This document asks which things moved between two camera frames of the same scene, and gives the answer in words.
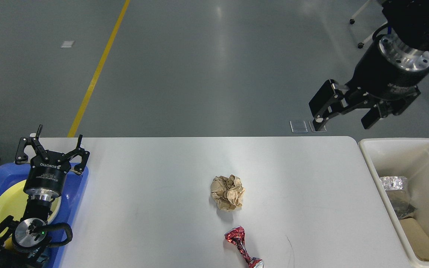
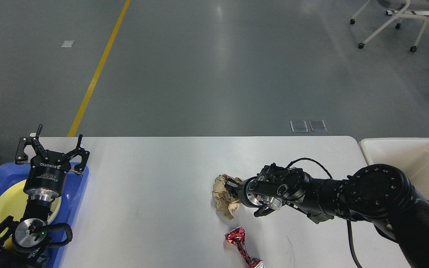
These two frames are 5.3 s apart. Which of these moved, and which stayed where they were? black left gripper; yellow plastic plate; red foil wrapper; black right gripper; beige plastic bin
Moved: black right gripper
Stayed: black left gripper; red foil wrapper; yellow plastic plate; beige plastic bin
